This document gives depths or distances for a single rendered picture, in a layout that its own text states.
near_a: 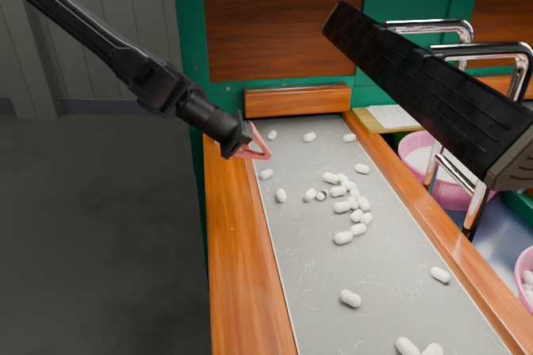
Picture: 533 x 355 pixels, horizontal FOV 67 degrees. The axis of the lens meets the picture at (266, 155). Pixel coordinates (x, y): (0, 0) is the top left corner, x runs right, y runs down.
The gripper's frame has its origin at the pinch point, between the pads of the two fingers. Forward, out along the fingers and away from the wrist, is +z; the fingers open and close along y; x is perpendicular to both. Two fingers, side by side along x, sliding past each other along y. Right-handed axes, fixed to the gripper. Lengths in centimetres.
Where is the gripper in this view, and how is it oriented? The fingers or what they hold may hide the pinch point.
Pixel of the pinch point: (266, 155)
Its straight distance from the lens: 79.9
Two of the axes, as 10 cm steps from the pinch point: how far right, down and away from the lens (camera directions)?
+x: -6.3, 7.1, 3.2
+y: -1.4, -5.1, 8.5
